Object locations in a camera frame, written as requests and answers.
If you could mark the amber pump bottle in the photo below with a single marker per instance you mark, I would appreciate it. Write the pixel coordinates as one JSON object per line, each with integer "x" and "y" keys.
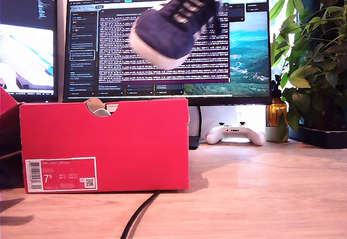
{"x": 275, "y": 111}

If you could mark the black monitor with code window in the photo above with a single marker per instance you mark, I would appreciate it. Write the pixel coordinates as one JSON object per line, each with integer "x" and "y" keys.
{"x": 27, "y": 11}

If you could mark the green leafy houseplant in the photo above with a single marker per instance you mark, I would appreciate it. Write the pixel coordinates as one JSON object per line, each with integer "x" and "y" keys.
{"x": 311, "y": 60}

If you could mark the large black computer monitor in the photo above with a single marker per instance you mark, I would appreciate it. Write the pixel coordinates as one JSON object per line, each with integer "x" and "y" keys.
{"x": 108, "y": 46}

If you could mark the grey monitor stand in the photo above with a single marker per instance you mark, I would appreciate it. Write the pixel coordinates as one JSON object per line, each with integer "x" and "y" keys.
{"x": 193, "y": 125}

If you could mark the red Nike shoebox with lid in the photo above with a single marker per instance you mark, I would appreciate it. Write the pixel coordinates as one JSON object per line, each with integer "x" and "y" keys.
{"x": 108, "y": 147}

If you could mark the white game controller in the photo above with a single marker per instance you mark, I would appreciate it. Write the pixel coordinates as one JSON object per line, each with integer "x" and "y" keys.
{"x": 233, "y": 135}

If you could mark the small white pot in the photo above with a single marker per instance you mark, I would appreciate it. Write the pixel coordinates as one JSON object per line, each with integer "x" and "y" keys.
{"x": 271, "y": 134}

